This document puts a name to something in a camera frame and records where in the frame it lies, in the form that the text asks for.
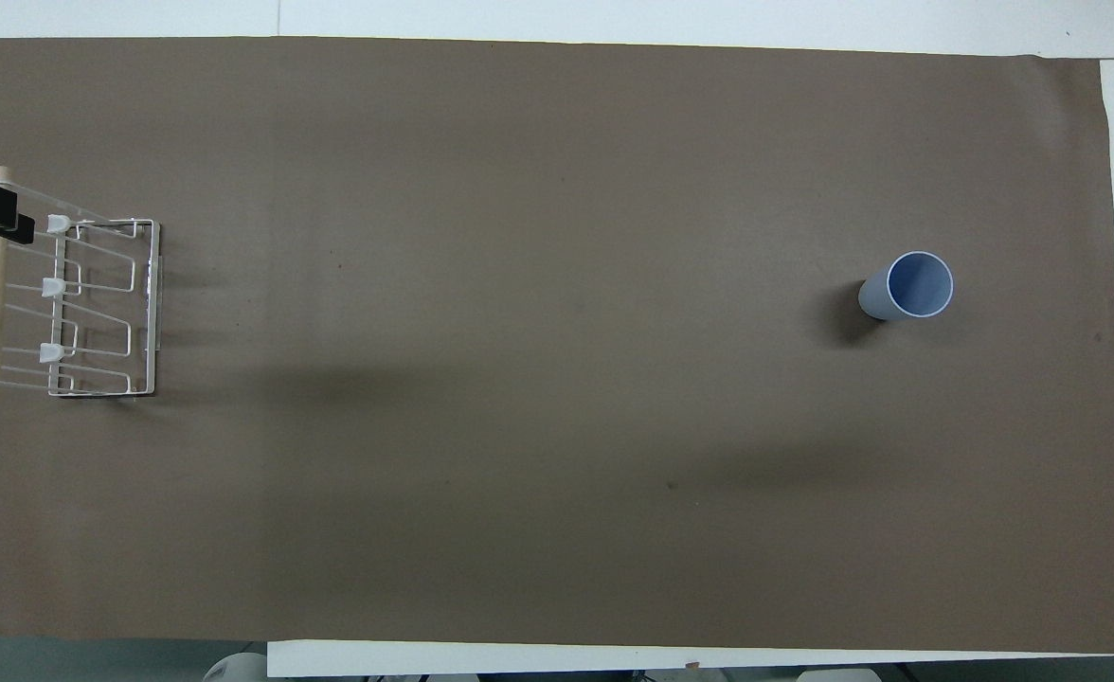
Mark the light blue cup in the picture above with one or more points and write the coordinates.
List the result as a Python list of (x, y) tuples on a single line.
[(912, 285)]

